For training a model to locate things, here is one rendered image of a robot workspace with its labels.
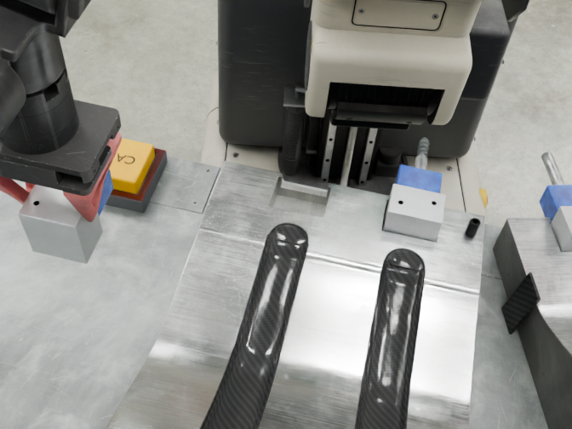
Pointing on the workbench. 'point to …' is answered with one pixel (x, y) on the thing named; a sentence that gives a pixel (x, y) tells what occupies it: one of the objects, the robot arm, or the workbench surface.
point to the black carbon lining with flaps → (238, 413)
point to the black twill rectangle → (521, 303)
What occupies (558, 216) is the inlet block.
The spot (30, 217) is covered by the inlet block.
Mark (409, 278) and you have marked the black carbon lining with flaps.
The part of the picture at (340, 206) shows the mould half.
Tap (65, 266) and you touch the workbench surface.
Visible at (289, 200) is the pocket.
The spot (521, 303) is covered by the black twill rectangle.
